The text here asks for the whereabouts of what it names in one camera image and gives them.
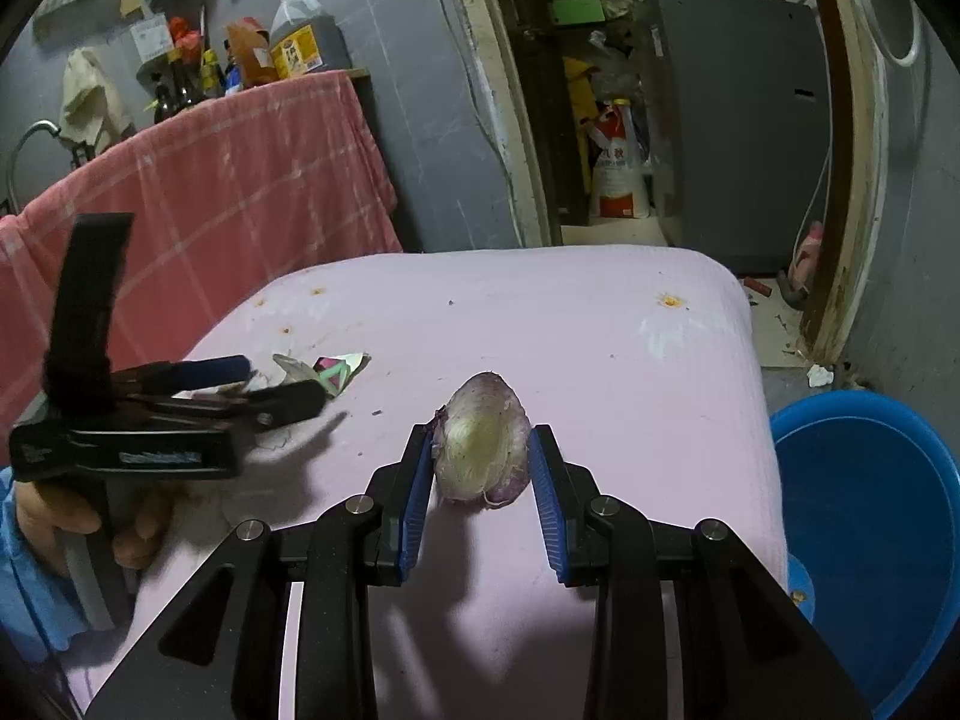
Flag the blue plastic basin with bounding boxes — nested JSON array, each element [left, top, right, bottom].
[[770, 389, 960, 720]]

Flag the person's left hand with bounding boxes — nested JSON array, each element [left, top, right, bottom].
[[15, 478, 179, 580]]

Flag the grey refrigerator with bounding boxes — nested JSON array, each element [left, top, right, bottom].
[[650, 0, 830, 275]]

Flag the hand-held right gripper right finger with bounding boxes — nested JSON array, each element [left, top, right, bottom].
[[529, 424, 875, 720]]

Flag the person's left forearm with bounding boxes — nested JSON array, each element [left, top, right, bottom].
[[0, 465, 87, 662]]

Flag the wall calendar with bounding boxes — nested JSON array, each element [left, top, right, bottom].
[[128, 14, 173, 62]]

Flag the pink checked cloth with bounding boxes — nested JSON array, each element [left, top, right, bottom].
[[0, 69, 407, 407]]

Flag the yellow bag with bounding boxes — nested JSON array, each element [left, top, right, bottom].
[[563, 55, 598, 122]]

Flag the purple onion piece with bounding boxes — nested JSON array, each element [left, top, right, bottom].
[[434, 370, 534, 508]]

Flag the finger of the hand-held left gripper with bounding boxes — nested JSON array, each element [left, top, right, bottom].
[[149, 379, 328, 433], [112, 354, 253, 399]]

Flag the metal faucet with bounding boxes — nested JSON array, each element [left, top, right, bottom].
[[3, 119, 62, 215]]

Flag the orange sauce bottle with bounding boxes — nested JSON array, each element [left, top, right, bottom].
[[226, 18, 275, 89]]

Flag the pale pink table cover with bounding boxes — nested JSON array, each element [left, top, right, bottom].
[[60, 243, 789, 720]]

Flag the silver wrapper scrap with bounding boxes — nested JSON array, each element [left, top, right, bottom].
[[271, 350, 373, 398]]

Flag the white and red sack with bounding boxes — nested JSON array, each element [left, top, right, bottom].
[[586, 98, 654, 221]]

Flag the pink cloth item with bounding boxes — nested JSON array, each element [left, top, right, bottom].
[[787, 220, 827, 290]]

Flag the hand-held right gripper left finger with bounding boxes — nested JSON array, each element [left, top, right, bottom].
[[86, 424, 438, 720]]

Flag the red capped bottle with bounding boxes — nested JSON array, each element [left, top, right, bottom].
[[168, 16, 204, 103]]

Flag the beige hanging towel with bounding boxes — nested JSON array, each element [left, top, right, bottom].
[[59, 46, 133, 148]]

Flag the cooking oil jug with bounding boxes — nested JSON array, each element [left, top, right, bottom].
[[268, 0, 353, 80]]

